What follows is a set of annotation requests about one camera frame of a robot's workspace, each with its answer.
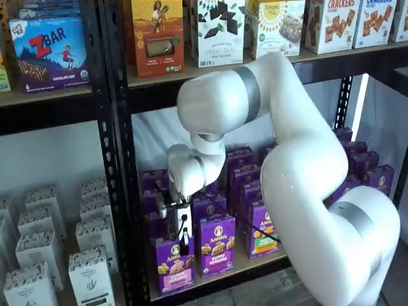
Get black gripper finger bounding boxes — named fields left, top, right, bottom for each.
left=179, top=231, right=190, bottom=256

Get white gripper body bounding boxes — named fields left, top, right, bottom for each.
left=171, top=205, right=193, bottom=240

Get purple Annie's box pink patch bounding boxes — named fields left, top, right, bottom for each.
left=154, top=235, right=196, bottom=296

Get purple Annie's box violet patch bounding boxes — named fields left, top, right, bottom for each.
left=199, top=213, right=237, bottom=279

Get purple Annie's box green patch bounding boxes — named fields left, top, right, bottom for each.
left=247, top=202, right=283, bottom=260

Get white Organic Pantry box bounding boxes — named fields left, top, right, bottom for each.
left=3, top=261, right=59, bottom=306
left=80, top=177, right=110, bottom=201
left=17, top=207, right=67, bottom=240
left=24, top=186, right=61, bottom=214
left=68, top=244, right=116, bottom=306
left=75, top=219, right=119, bottom=274
left=78, top=194, right=113, bottom=226
left=15, top=229, right=65, bottom=293
left=0, top=194, right=17, bottom=224

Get purple Annie's box brown bunnies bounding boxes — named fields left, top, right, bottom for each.
left=331, top=173, right=363, bottom=198

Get orange box with woman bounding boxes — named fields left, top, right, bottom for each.
left=130, top=0, right=186, bottom=80

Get white Simple Mills thins box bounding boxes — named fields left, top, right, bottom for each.
left=196, top=0, right=246, bottom=69

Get white Simple Mills bars box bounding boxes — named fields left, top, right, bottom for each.
left=247, top=0, right=303, bottom=61

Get purple Zbar snack box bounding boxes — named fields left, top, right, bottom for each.
left=8, top=16, right=92, bottom=94

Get yellow Bobo's box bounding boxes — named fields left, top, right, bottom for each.
left=0, top=47, right=12, bottom=94

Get pretzel crackers cheddar box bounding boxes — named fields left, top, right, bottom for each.
left=303, top=0, right=361, bottom=55

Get blue snack box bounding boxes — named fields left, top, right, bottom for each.
left=18, top=8, right=81, bottom=20
left=18, top=0, right=80, bottom=10

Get pretzel crackers sea salt box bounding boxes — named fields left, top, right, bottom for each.
left=353, top=0, right=398, bottom=50

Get white blue cracker box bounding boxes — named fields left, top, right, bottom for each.
left=388, top=0, right=408, bottom=43

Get white backdrop sheet teal logo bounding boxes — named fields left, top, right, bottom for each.
left=131, top=73, right=396, bottom=200

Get black metal rack, purple boxes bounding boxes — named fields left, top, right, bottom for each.
left=97, top=0, right=408, bottom=306

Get black metal rack, white boxes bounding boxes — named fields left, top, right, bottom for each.
left=0, top=0, right=138, bottom=306

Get white LED light strip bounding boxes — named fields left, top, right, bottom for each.
left=351, top=73, right=370, bottom=143

